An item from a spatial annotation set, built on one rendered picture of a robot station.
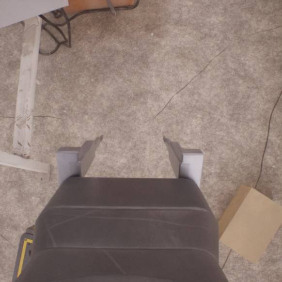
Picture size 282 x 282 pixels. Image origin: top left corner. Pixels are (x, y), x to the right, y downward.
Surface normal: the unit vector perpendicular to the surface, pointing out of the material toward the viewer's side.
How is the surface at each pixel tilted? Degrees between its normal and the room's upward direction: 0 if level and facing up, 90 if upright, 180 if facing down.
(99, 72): 0
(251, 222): 0
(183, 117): 0
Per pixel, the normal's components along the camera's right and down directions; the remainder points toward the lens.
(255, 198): -0.10, -0.11
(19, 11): 0.25, 0.96
